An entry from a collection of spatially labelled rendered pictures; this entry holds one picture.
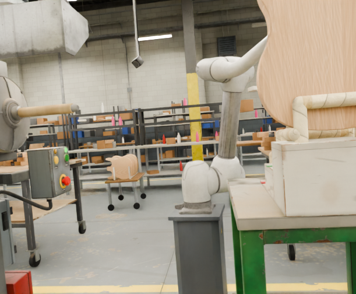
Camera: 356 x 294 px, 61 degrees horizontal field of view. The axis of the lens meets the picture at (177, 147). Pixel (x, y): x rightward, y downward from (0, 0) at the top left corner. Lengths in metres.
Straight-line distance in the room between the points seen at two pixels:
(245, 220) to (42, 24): 0.74
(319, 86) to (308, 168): 0.20
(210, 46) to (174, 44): 1.38
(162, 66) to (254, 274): 11.72
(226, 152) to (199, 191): 0.27
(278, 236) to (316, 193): 0.14
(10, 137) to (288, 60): 0.88
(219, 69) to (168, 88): 10.73
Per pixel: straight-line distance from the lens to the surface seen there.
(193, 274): 1.76
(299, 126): 0.77
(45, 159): 1.32
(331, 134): 0.96
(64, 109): 1.04
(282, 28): 0.82
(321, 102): 0.78
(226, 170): 1.73
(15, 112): 1.12
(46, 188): 1.34
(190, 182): 1.65
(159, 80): 12.28
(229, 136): 1.70
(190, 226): 1.66
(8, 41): 1.00
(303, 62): 0.81
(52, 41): 0.93
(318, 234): 0.83
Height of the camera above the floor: 1.15
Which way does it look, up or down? 3 degrees down
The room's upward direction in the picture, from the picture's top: 4 degrees counter-clockwise
